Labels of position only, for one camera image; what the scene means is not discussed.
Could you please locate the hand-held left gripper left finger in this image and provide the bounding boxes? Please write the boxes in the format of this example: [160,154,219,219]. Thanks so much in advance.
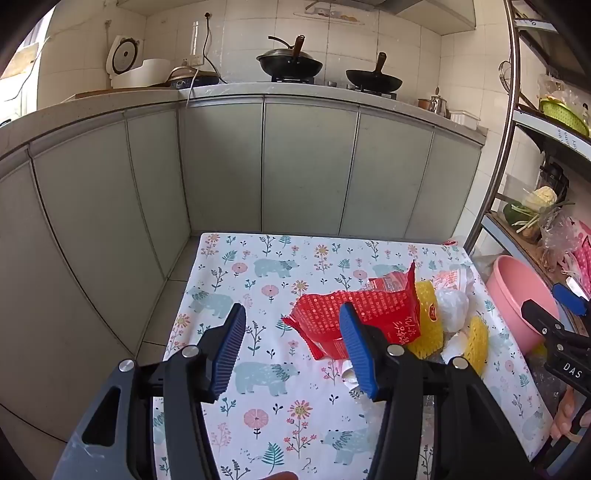
[52,302,247,480]

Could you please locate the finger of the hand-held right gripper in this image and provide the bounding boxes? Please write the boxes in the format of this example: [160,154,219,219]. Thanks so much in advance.
[521,299,591,354]
[551,282,591,318]

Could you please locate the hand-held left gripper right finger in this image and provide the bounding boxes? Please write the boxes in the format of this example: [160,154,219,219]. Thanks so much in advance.
[339,302,543,480]

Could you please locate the pink plastic basin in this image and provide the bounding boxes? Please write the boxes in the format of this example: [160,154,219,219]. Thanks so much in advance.
[486,255,561,356]

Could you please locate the red snack packet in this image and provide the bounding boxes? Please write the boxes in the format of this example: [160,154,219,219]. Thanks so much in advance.
[281,261,419,361]

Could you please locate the white plastic bag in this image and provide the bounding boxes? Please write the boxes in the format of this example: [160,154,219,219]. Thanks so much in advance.
[434,286,469,333]

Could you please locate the white foam piece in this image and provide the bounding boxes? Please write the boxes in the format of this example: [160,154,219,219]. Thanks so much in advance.
[441,332,469,363]

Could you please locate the person's right hand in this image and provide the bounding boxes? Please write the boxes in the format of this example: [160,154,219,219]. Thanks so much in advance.
[549,387,591,444]

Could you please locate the pink dotted blanket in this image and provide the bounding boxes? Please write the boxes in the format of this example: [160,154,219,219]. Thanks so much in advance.
[558,222,591,296]

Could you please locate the clear plastic bag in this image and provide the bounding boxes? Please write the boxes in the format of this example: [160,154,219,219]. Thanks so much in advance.
[538,210,575,273]

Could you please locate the yellow foam fruit net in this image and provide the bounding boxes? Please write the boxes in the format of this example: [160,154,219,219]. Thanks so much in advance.
[406,281,444,358]
[462,316,490,374]

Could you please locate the floral bear tablecloth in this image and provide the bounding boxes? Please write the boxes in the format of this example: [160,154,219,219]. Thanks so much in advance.
[150,232,555,480]

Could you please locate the green onions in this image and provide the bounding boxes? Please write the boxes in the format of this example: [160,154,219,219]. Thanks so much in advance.
[510,200,575,232]

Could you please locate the white red wrapper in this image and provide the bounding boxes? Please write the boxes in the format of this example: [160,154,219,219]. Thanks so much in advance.
[429,265,476,296]

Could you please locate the cauliflower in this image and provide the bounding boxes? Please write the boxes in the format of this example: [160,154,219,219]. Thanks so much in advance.
[524,186,558,208]

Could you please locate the green plastic basket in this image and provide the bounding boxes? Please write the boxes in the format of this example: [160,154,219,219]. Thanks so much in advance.
[539,98,591,137]

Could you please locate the grey kitchen cabinet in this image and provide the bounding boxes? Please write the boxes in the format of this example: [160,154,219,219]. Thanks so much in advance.
[0,82,488,444]

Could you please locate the white plastic container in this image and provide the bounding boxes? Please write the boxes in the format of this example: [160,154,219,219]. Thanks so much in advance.
[449,110,481,130]

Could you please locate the metal storage rack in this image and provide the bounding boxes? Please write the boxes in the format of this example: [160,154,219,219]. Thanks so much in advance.
[464,0,591,305]

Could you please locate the metal strainer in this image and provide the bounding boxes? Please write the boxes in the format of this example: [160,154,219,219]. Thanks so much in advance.
[499,60,516,100]

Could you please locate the metal kettle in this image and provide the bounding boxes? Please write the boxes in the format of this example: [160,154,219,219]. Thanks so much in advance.
[427,87,448,117]

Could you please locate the black induction cooker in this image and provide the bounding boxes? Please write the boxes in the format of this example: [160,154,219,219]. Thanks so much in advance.
[165,65,220,88]

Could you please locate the gas stove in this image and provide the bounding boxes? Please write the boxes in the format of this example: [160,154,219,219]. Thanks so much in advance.
[270,74,398,99]

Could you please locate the white rice cooker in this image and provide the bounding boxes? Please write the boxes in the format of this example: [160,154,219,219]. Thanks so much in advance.
[105,34,174,89]

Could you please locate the black wok with lid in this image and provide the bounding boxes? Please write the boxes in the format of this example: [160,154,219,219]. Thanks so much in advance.
[256,34,324,79]

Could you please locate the range hood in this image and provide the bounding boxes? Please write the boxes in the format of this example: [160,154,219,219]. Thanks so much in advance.
[295,0,402,23]

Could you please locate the white power cable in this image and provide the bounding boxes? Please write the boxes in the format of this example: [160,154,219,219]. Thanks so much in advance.
[185,69,200,108]

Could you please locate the black power cable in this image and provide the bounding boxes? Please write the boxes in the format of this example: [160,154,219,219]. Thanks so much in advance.
[202,14,228,85]

